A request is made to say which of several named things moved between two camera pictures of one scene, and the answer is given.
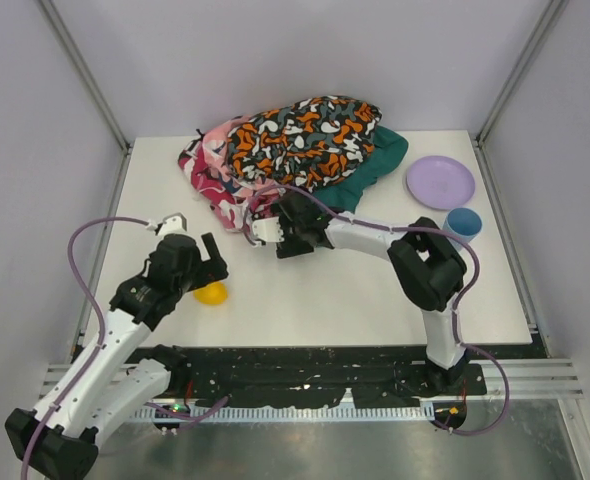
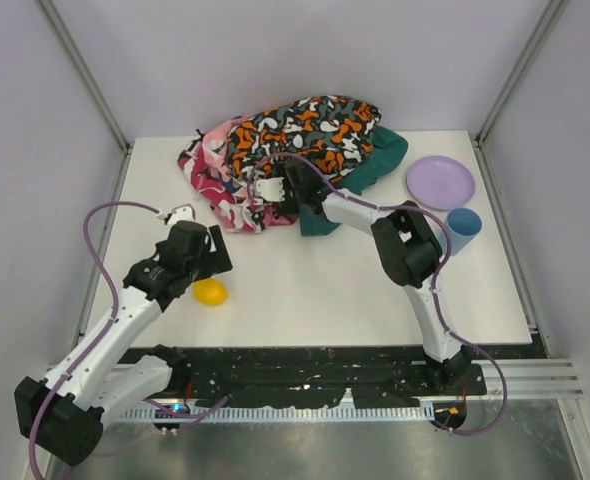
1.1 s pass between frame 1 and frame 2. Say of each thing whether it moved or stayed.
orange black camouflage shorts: stayed
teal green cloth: stayed
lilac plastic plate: stayed
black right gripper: moved
